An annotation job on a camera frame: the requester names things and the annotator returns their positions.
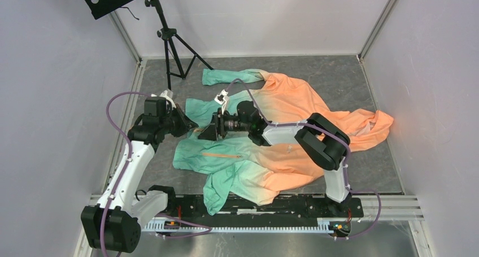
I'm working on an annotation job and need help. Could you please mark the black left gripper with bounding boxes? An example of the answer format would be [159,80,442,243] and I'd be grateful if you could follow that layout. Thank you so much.
[159,103,198,138]

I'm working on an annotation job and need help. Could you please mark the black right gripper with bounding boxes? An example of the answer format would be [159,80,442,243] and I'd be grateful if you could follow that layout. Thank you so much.
[198,108,251,142]

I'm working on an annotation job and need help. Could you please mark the green and orange jacket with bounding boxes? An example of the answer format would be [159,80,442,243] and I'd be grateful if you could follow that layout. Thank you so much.
[173,69,394,215]

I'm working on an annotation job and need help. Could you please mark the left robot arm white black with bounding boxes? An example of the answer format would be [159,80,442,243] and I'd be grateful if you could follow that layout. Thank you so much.
[81,92,197,256]

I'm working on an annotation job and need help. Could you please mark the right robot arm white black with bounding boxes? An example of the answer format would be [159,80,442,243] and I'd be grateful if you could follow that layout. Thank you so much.
[198,101,351,216]

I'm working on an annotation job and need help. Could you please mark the black tripod stand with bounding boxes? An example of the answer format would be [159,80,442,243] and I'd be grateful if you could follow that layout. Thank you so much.
[144,0,214,93]

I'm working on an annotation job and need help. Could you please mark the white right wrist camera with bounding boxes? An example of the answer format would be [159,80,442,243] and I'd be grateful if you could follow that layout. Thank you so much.
[214,89,229,114]

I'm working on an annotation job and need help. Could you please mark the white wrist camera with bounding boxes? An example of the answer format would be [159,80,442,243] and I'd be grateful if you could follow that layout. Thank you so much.
[160,89,176,109]
[214,89,229,114]

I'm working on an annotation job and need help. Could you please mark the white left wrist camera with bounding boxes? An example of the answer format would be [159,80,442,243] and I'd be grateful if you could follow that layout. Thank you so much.
[160,89,176,109]

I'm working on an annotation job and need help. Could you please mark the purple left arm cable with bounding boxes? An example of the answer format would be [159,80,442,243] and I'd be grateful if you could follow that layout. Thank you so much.
[100,92,150,257]

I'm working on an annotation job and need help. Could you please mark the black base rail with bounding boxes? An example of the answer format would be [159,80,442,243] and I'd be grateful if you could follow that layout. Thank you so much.
[164,194,364,228]

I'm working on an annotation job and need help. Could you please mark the white cable duct strip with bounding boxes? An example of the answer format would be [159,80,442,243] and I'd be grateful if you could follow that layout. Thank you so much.
[142,217,333,234]

